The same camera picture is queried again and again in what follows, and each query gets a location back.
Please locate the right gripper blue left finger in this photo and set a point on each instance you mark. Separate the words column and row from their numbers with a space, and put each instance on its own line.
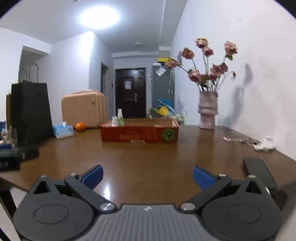
column 92, row 177

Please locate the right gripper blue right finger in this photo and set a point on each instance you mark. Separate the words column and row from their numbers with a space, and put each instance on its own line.
column 203, row 178

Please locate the green spray bottle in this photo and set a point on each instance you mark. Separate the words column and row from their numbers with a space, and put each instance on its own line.
column 120, row 119

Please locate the white tube bottle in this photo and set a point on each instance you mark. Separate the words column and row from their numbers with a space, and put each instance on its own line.
column 114, row 121

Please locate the black paper bag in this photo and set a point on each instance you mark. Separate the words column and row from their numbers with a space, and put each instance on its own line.
column 30, row 112

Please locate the orange fruit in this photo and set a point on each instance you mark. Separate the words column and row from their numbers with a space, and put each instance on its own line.
column 80, row 127

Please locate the black phone on table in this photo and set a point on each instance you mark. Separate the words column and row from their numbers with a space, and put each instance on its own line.
column 257, row 167

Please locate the blue tissue pack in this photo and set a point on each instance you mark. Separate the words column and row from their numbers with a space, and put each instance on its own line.
column 63, row 131

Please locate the red cardboard box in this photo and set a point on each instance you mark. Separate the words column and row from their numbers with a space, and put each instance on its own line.
column 147, row 130

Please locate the pink ribbed suitcase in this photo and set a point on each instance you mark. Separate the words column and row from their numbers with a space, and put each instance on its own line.
column 88, row 107

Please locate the pink textured vase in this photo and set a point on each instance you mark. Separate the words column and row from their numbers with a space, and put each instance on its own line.
column 208, row 109

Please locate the cluttered cart with yellow item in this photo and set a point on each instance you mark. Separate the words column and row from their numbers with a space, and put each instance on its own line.
column 164, row 109

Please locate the dried pink roses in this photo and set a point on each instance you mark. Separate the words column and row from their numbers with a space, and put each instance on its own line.
column 215, row 75

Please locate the grey refrigerator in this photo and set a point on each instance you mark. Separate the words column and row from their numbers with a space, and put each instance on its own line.
column 163, row 85

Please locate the dark brown entrance door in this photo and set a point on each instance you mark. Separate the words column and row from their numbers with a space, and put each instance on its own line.
column 130, row 92

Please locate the yellow box on refrigerator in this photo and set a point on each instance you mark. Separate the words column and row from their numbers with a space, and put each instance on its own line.
column 162, row 60

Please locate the white wired earphones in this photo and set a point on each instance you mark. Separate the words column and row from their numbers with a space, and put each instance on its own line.
column 266, row 144

